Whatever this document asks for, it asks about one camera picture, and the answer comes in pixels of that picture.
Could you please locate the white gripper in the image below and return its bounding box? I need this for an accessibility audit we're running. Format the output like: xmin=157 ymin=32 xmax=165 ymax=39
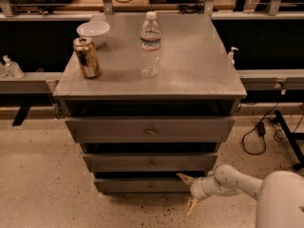
xmin=177 ymin=173 xmax=216 ymax=216

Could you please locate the grey bottom drawer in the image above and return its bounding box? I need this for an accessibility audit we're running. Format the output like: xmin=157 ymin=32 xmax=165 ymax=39
xmin=94 ymin=178 xmax=189 ymax=194

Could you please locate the grey drawer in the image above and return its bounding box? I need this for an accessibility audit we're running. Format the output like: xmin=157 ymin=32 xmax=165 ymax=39
xmin=94 ymin=178 xmax=189 ymax=194
xmin=83 ymin=153 xmax=218 ymax=172
xmin=66 ymin=116 xmax=236 ymax=143

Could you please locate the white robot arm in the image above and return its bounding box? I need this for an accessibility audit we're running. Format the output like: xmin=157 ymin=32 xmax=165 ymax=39
xmin=178 ymin=164 xmax=304 ymax=228

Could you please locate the grey middle drawer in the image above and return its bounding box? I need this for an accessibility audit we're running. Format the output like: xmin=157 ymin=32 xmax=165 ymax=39
xmin=83 ymin=153 xmax=218 ymax=172

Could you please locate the grey drawer cabinet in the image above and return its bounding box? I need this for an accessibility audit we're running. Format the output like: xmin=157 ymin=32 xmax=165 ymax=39
xmin=54 ymin=13 xmax=246 ymax=181

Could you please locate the grey top drawer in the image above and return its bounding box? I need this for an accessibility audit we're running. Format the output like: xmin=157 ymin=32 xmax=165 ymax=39
xmin=66 ymin=116 xmax=236 ymax=143

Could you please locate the black stand leg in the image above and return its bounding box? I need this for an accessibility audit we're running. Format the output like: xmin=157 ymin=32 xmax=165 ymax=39
xmin=274 ymin=110 xmax=304 ymax=171

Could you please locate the white pump dispenser bottle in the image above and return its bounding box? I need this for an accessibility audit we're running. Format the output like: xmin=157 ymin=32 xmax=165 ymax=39
xmin=228 ymin=47 xmax=238 ymax=65

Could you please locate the clear plastic water bottle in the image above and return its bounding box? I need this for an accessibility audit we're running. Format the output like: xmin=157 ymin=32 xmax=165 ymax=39
xmin=140 ymin=11 xmax=162 ymax=77

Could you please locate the gold soda can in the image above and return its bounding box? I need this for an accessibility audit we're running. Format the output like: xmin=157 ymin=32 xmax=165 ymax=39
xmin=73 ymin=37 xmax=102 ymax=79

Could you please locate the white bowl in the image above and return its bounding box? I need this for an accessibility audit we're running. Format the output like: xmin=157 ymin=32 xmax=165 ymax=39
xmin=76 ymin=21 xmax=110 ymax=48

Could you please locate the black floor cable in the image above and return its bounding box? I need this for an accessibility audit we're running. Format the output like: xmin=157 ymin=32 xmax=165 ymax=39
xmin=241 ymin=83 xmax=304 ymax=156

